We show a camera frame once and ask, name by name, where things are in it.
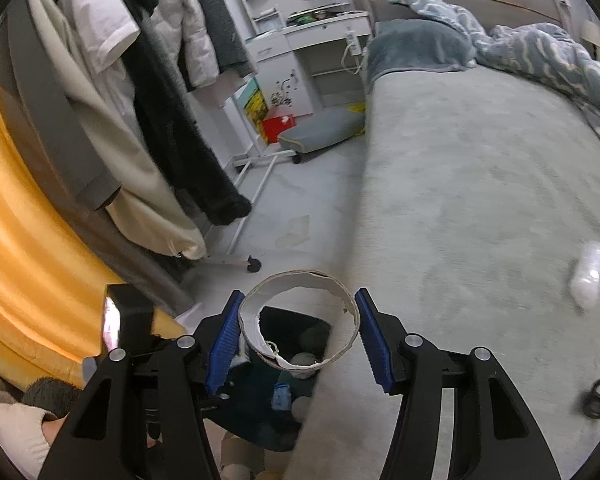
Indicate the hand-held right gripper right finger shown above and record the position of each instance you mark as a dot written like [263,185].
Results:
[377,345]

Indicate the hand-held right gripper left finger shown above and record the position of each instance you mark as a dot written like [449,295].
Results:
[222,345]

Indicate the dark teal trash bin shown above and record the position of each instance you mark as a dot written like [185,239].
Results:
[260,410]

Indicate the grey curtain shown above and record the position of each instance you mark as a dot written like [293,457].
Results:
[145,275]

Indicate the small blue packet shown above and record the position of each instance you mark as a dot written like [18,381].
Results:
[281,397]

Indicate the beige cloth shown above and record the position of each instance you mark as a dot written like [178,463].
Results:
[240,460]

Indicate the dark fuzzy cloth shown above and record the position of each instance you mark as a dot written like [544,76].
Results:
[45,390]

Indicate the beige jacket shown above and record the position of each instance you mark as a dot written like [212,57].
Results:
[130,185]

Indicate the white clothes rack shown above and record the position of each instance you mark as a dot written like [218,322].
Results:
[244,220]

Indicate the yellow curtain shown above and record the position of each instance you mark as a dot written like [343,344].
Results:
[30,235]

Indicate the grey bed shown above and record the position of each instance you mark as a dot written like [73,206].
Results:
[455,210]

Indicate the black fuzzy coat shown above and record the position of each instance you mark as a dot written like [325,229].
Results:
[180,135]

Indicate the grey garment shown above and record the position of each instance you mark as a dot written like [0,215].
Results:
[55,125]

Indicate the red box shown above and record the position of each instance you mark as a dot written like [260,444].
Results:
[275,130]

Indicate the grey floor cushion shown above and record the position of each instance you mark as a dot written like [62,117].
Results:
[320,130]

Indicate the black curved plastic piece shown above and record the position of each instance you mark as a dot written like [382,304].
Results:
[592,405]

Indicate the yellow bag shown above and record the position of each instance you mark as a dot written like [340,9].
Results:
[358,107]

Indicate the yellow painting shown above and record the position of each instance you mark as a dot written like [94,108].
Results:
[255,102]

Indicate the white puffer jacket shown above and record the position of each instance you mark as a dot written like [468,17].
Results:
[190,35]

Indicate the white t-shirt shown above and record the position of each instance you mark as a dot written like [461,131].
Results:
[100,25]

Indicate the white dressing table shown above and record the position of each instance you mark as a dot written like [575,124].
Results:
[300,65]

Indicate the grey-blue pillow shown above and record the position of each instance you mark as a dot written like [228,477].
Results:
[415,45]

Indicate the dark grey coat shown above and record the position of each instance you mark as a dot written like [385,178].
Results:
[220,15]

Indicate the blue patterned blanket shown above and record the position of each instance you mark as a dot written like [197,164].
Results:
[530,55]

